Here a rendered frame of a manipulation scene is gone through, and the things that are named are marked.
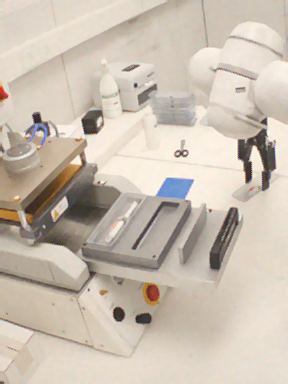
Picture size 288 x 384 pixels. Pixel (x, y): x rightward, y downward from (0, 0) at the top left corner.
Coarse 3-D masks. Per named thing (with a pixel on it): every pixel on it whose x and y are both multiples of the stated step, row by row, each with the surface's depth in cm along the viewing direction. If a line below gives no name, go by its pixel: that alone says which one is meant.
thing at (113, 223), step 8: (128, 192) 106; (120, 200) 104; (128, 200) 103; (136, 200) 103; (112, 208) 102; (120, 208) 101; (128, 208) 101; (112, 216) 99; (120, 216) 99; (128, 216) 98; (104, 224) 97; (112, 224) 97; (120, 224) 96; (96, 232) 95; (104, 232) 95; (112, 232) 94; (88, 240) 93; (96, 240) 93; (104, 240) 93; (112, 240) 92
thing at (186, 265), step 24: (192, 216) 101; (216, 216) 100; (240, 216) 98; (192, 240) 91; (96, 264) 93; (120, 264) 91; (168, 264) 89; (192, 264) 88; (192, 288) 86; (216, 288) 85
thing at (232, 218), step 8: (232, 208) 94; (232, 216) 92; (224, 224) 90; (232, 224) 91; (224, 232) 88; (216, 240) 87; (224, 240) 87; (216, 248) 85; (224, 248) 87; (216, 256) 84; (216, 264) 85
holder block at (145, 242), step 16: (144, 208) 102; (160, 208) 103; (176, 208) 102; (144, 224) 97; (160, 224) 98; (176, 224) 95; (128, 240) 93; (144, 240) 95; (160, 240) 92; (96, 256) 93; (112, 256) 91; (128, 256) 89; (144, 256) 88; (160, 256) 88
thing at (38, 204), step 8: (72, 168) 108; (80, 168) 108; (56, 176) 106; (64, 176) 105; (72, 176) 106; (56, 184) 103; (64, 184) 103; (48, 192) 100; (56, 192) 100; (40, 200) 98; (48, 200) 98; (0, 208) 98; (32, 208) 96; (40, 208) 96; (0, 216) 99; (8, 216) 97; (16, 216) 96; (32, 216) 94; (8, 224) 99; (16, 224) 98; (32, 224) 96
